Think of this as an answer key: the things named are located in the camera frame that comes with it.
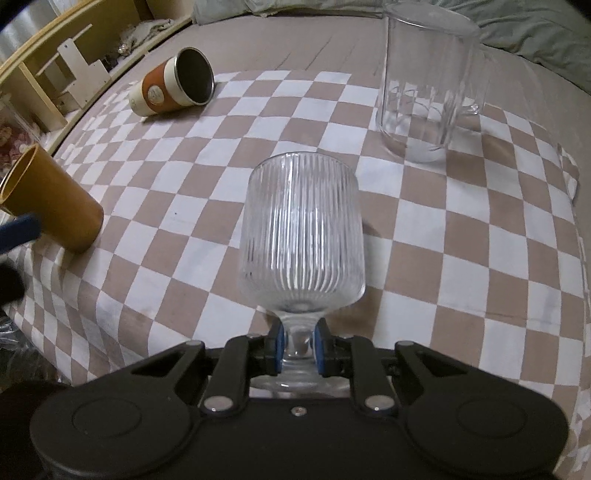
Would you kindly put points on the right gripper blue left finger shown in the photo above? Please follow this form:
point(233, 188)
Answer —
point(231, 368)

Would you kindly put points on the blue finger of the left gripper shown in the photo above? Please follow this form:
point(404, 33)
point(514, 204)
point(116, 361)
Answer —
point(21, 230)

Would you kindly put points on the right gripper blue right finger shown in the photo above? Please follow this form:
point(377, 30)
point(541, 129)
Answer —
point(366, 367)

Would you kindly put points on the ribbed clear stemmed glass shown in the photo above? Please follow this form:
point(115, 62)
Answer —
point(301, 254)

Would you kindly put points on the orange tumbler cup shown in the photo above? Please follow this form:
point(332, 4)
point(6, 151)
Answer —
point(36, 184)

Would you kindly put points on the cream and rust travel cup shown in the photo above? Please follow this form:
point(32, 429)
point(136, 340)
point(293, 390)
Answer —
point(182, 81)

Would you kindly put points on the wooden stand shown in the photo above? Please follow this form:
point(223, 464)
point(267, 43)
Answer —
point(73, 80)

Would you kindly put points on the checkered brown white cloth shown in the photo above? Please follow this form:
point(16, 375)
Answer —
point(477, 256)

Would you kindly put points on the wooden bedside shelf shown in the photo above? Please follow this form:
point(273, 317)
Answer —
point(31, 97)

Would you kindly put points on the crumpled beige clothes on shelf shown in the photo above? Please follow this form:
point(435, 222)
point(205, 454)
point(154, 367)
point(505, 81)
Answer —
point(134, 36)

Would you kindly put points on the tall clear glass mug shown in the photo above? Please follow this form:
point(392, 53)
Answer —
point(429, 52)

